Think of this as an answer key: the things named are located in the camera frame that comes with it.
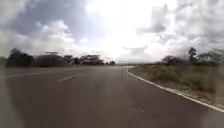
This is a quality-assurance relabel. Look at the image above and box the grey asphalt road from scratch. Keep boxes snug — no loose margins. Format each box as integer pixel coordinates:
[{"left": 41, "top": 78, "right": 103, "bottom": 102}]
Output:
[{"left": 0, "top": 65, "right": 224, "bottom": 128}]

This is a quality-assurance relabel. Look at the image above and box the white dashed centre line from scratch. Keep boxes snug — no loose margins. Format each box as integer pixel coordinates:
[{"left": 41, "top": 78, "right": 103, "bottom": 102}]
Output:
[{"left": 57, "top": 73, "right": 82, "bottom": 83}]

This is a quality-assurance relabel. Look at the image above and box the row of trees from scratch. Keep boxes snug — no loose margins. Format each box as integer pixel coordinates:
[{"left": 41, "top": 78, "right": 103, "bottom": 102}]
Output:
[
  {"left": 161, "top": 46, "right": 224, "bottom": 66},
  {"left": 0, "top": 47, "right": 117, "bottom": 68}
]

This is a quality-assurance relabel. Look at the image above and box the white road edge line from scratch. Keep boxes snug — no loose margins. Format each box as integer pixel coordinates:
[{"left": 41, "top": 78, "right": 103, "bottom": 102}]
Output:
[{"left": 124, "top": 66, "right": 224, "bottom": 114}]

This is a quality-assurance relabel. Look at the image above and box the dry grass verge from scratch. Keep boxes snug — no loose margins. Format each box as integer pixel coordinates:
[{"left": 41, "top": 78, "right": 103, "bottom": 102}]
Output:
[{"left": 128, "top": 63, "right": 224, "bottom": 109}]

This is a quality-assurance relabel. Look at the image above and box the white painted side line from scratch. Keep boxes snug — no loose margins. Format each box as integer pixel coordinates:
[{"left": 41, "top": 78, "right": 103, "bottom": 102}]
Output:
[{"left": 2, "top": 71, "right": 48, "bottom": 80}]

